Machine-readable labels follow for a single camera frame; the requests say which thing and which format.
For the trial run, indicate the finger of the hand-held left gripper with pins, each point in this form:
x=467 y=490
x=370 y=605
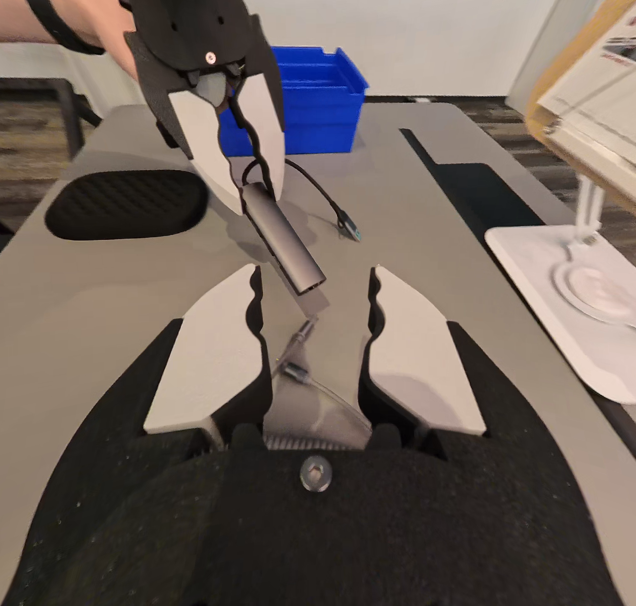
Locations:
x=201 y=139
x=266 y=129

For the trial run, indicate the black wrist rest pad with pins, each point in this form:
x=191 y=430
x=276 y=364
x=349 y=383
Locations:
x=124 y=203

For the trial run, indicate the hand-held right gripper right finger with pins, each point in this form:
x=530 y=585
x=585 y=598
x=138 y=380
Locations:
x=422 y=352

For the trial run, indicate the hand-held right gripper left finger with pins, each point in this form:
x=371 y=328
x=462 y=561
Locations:
x=213 y=352

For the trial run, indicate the grey usb hub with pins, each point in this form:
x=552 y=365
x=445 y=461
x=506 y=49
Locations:
x=285 y=240

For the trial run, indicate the person's left hand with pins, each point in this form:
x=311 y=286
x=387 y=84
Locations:
x=94 y=9

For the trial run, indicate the black metal desk frame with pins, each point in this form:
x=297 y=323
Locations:
x=72 y=119

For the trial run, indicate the printed instruction sheet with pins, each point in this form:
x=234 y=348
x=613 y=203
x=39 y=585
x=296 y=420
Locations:
x=611 y=84

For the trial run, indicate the blue plastic bin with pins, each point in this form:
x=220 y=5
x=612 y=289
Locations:
x=323 y=109

